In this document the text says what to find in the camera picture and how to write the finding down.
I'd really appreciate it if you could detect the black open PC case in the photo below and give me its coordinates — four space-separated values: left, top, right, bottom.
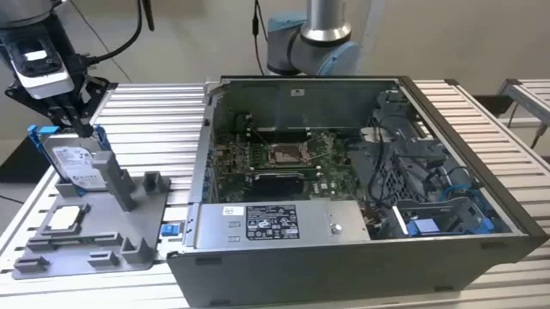
165 75 550 308

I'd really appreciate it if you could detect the green motherboard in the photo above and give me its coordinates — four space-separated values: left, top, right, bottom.
212 128 363 204

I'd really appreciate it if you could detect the black graphics card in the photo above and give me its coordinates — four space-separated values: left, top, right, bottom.
252 172 304 198

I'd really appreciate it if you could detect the blue disk carrier in bay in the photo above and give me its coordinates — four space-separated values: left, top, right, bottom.
405 218 442 238

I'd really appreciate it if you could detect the grey metal disk bay cage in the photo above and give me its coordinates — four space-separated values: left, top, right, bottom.
347 89 512 241

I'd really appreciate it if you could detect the silver CPU chip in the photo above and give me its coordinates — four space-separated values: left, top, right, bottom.
45 205 85 231

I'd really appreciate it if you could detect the grey white wrist camera box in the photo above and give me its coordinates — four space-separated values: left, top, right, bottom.
0 32 73 100

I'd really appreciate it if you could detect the CPU socket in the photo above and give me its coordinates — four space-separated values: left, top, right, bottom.
268 143 304 165

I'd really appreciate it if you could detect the silver power supply unit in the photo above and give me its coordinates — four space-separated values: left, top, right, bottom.
192 199 371 250

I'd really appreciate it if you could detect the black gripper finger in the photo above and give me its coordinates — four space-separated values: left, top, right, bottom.
4 82 88 138
73 75 109 138

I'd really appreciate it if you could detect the grey parts rack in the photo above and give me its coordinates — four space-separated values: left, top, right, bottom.
10 151 172 280

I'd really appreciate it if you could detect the thick black gripper cable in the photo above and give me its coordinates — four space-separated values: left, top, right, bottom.
88 0 144 65

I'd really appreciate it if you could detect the thin black wall cable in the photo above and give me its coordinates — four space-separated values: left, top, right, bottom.
112 59 133 84

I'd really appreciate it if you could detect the power supply label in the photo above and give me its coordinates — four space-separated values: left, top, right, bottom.
244 205 300 241

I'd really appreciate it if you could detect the black wire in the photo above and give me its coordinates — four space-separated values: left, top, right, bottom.
368 115 444 207

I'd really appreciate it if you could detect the blue wire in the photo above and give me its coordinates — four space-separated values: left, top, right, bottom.
438 166 494 227

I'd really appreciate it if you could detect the metal slat side table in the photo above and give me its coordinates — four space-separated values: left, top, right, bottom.
496 79 550 126

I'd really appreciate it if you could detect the hard disk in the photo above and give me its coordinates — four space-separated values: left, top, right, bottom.
28 124 108 194

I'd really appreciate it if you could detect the metal socket cover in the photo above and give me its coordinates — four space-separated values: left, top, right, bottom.
300 134 336 162

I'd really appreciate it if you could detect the thin black cable with connector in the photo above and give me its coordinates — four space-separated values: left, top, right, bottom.
251 0 267 77

